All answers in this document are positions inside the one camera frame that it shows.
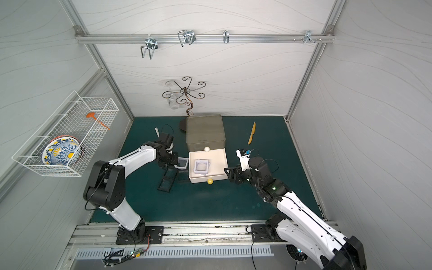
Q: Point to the dark metal scroll stand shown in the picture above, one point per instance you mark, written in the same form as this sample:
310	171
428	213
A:
186	97

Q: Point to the white brooch box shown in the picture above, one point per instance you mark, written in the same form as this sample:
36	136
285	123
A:
183	163
201	167

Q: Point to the olive green drawer cabinet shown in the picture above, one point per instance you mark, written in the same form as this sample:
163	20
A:
205	131

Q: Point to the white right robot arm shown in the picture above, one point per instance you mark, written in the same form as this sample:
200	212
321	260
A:
295	223

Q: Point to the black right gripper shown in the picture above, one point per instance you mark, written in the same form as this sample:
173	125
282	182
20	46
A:
237	174

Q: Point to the metal hook centre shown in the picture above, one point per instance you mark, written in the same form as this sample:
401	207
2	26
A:
186	37

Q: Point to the clear glass cup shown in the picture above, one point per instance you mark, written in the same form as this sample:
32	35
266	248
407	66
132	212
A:
172	94

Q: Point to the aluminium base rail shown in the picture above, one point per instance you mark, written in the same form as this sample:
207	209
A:
183	233

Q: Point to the metal hook left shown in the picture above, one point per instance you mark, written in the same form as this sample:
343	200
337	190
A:
149	47

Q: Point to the white drawer with yellow knob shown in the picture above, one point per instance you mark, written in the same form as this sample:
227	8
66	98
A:
218	163

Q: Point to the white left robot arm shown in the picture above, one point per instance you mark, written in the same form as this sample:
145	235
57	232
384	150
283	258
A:
106	186

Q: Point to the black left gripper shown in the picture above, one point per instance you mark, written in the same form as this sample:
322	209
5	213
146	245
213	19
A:
170	168

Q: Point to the blue yellow patterned plate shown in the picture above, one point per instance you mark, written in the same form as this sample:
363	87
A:
63	150

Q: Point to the metal hook right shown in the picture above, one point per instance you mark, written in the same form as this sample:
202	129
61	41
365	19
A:
307	38

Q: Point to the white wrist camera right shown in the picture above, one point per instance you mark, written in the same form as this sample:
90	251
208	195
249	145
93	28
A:
244	157

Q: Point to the white wire basket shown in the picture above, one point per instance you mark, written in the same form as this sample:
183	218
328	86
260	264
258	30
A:
69	119

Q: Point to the aluminium top rail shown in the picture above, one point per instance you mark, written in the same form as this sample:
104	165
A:
169	39

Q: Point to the black brooch box left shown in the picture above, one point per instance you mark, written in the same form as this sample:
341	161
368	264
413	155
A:
168	179

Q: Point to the metal hook small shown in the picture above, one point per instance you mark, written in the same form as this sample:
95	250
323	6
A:
226	36

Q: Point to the yellow wooden knife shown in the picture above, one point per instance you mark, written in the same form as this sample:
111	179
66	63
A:
252	133

